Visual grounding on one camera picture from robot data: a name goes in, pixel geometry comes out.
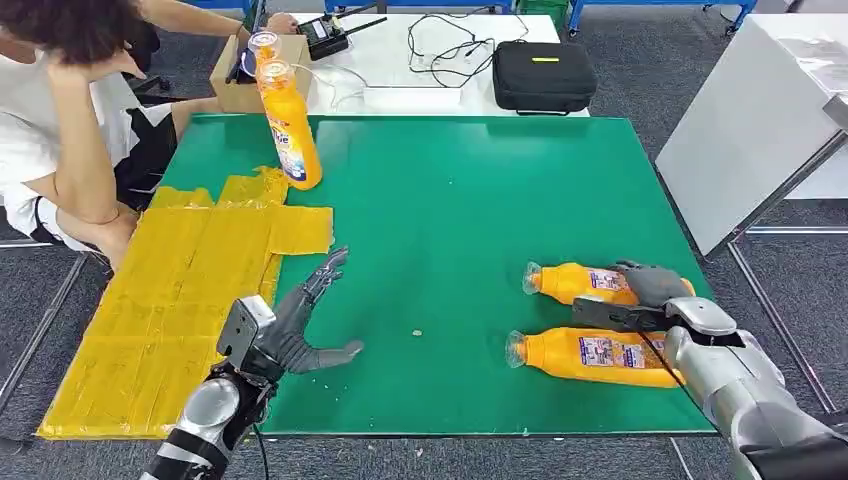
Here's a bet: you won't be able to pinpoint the orange drink bottle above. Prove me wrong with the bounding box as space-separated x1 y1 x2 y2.
246 31 283 75
521 261 697 307
254 59 324 191
505 326 685 390

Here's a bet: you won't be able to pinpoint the dark right wrist camera box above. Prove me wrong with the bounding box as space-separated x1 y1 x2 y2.
572 296 674 335

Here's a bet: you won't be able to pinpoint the blue upright device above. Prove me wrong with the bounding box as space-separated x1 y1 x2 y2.
225 40 260 86

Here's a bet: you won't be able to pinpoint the white cable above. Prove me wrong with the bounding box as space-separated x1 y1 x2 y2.
291 62 370 111

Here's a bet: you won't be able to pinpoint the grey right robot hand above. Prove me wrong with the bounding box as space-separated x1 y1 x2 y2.
612 260 694 310

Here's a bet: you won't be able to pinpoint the person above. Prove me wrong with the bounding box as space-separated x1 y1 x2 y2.
0 0 299 273

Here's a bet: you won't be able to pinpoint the white table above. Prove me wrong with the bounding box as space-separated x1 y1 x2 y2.
291 13 591 119

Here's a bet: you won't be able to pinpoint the pale grey table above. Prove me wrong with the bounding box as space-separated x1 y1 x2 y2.
655 13 848 258

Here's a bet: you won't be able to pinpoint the black carrying case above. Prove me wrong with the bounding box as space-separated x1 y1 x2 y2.
491 40 599 116

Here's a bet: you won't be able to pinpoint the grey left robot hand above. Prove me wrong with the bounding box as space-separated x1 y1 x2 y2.
264 247 365 376

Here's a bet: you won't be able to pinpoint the blue metal rack frame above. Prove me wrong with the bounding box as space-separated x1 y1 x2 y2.
568 0 758 36

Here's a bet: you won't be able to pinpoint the grey metal table frame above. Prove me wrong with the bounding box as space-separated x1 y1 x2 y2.
728 226 848 425
0 239 91 415

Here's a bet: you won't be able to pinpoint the black cable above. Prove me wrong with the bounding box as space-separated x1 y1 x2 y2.
405 6 531 89

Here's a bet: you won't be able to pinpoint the black radio controller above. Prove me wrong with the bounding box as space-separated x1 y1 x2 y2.
296 13 389 62

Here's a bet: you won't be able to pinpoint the yellow sheet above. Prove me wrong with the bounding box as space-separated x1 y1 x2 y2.
36 165 335 442

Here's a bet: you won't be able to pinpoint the cardboard box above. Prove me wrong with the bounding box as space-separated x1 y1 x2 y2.
209 34 313 115

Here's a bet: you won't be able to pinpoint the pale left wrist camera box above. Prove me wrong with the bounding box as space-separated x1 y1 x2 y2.
216 295 278 362

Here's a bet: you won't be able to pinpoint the person's left hand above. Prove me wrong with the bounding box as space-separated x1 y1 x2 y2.
264 11 299 36

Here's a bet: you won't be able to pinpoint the black office chair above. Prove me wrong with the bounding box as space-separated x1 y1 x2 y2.
125 26 172 94

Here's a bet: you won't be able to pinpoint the green table mat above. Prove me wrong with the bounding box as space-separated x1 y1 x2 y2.
158 113 717 439

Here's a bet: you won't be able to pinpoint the person's right hand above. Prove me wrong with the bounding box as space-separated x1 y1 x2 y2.
46 47 148 87

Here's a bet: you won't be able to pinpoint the green crate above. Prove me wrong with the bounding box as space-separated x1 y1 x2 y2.
516 0 571 28

